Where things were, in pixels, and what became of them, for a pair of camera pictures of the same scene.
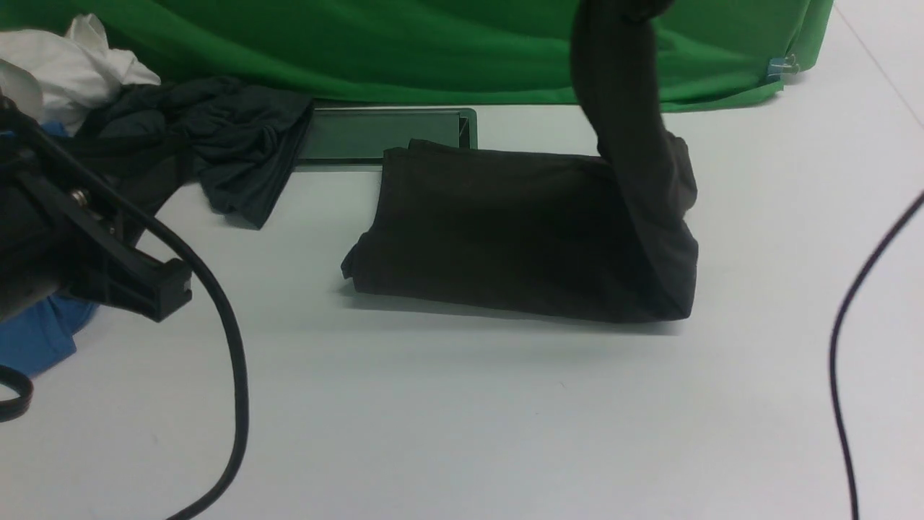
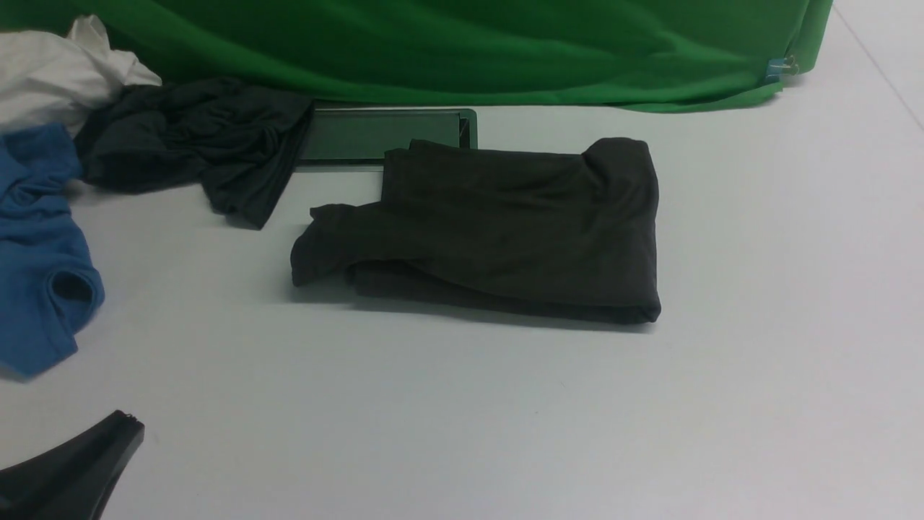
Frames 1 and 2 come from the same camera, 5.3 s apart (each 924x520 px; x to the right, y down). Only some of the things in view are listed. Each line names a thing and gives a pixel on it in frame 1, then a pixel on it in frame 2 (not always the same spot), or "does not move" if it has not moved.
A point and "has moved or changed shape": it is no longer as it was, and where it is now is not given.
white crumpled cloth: x=63 y=77 does not move
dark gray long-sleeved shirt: x=607 y=238 has moved or changed shape
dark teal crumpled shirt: x=236 y=143 does not move
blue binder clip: x=778 y=66 does not move
